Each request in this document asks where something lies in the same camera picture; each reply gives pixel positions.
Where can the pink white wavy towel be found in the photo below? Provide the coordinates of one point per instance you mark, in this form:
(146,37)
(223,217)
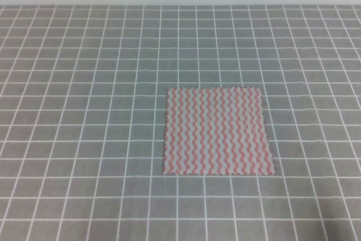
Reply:
(216,131)

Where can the grey grid tablecloth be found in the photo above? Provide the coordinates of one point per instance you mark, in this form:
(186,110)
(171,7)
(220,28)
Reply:
(83,110)

